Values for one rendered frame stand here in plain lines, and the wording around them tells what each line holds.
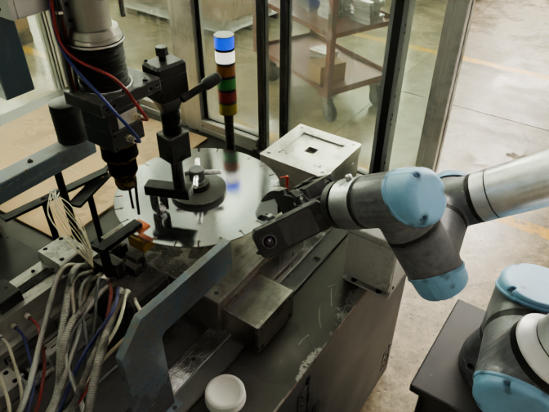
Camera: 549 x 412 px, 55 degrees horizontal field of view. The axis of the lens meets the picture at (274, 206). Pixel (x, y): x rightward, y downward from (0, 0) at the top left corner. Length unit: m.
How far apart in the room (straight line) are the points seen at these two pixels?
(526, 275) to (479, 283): 1.41
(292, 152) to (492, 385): 0.72
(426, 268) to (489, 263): 1.73
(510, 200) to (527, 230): 1.91
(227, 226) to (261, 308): 0.17
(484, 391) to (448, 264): 0.19
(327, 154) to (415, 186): 0.64
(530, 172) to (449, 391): 0.43
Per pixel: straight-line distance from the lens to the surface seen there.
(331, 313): 1.09
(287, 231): 0.78
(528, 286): 0.91
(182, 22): 1.56
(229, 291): 0.99
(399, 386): 1.93
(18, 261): 1.19
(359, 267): 1.12
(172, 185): 0.98
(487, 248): 2.51
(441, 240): 0.72
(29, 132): 1.82
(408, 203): 0.65
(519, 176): 0.78
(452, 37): 1.16
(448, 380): 1.04
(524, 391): 0.79
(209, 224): 0.98
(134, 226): 0.95
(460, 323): 1.13
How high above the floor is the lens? 1.57
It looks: 38 degrees down
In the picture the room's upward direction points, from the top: straight up
